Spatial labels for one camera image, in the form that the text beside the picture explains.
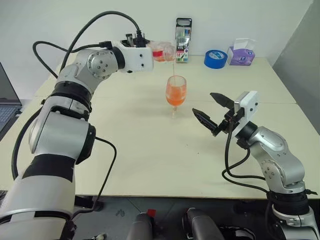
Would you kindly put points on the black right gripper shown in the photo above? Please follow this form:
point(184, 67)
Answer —
point(230, 120)

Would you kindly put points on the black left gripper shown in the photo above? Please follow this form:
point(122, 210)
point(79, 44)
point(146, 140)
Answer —
point(129, 41)

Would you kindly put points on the clear bottle with orange drink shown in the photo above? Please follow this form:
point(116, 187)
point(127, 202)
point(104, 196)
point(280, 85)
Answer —
point(162, 58)

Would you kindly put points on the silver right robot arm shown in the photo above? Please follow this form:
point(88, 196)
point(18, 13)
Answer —
point(270, 142)

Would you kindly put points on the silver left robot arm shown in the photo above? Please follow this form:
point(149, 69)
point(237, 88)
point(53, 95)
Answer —
point(62, 140)

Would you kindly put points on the clear wine glass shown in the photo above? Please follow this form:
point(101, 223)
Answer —
point(176, 97)

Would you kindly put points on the blue tape roll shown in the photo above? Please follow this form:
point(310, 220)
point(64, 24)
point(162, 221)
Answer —
point(215, 62)

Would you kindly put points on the marker pen pack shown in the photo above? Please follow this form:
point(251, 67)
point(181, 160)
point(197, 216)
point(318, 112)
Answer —
point(184, 37)

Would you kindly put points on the purple tissue box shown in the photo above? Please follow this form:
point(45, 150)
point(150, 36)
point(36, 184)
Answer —
point(241, 57)

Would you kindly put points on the small red block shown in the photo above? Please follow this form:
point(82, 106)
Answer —
point(151, 213)

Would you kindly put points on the dark grey laptop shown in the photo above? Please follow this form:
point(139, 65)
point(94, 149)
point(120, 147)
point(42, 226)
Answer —
point(7, 95)

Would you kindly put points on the grey rounded shape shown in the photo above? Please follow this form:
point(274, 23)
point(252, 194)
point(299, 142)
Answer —
point(140, 227)

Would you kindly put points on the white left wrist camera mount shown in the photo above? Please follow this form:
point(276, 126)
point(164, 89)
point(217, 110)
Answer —
point(137, 58)

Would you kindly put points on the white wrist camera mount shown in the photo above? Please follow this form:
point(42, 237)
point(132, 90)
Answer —
point(137, 58)
point(250, 107)

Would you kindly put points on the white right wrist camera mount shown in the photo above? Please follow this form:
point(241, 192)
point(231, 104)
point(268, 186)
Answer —
point(250, 107)

